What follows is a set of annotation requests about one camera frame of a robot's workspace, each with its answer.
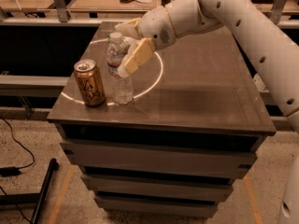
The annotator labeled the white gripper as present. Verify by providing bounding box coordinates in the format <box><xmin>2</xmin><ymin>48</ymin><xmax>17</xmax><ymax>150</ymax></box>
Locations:
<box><xmin>115</xmin><ymin>7</ymin><xmax>177</xmax><ymax>77</ymax></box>

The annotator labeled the clear plastic water bottle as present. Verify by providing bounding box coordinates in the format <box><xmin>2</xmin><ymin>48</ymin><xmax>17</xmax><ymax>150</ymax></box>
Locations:
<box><xmin>106</xmin><ymin>32</ymin><xmax>134</xmax><ymax>105</ymax></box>

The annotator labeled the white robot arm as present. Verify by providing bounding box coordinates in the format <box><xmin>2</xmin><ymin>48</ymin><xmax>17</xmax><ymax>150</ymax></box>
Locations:
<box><xmin>115</xmin><ymin>0</ymin><xmax>299</xmax><ymax>132</ymax></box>

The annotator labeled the orange soda can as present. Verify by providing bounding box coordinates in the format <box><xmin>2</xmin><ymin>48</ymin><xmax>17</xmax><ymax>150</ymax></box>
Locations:
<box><xmin>74</xmin><ymin>59</ymin><xmax>106</xmax><ymax>106</ymax></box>

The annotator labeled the grey drawer cabinet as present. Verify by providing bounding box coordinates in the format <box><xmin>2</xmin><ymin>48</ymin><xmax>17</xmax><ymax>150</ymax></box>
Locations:
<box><xmin>49</xmin><ymin>28</ymin><xmax>275</xmax><ymax>217</ymax></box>

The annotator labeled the black power adapter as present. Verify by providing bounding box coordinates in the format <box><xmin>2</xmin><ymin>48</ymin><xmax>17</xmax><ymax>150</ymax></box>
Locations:
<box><xmin>0</xmin><ymin>166</ymin><xmax>21</xmax><ymax>177</ymax></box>

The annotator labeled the black stand leg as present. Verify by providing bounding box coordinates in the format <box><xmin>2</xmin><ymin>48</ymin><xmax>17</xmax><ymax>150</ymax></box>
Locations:
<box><xmin>0</xmin><ymin>159</ymin><xmax>59</xmax><ymax>224</ymax></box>

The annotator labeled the black floor cable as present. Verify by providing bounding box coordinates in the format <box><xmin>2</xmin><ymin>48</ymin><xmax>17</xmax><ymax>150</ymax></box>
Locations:
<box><xmin>0</xmin><ymin>115</ymin><xmax>36</xmax><ymax>224</ymax></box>

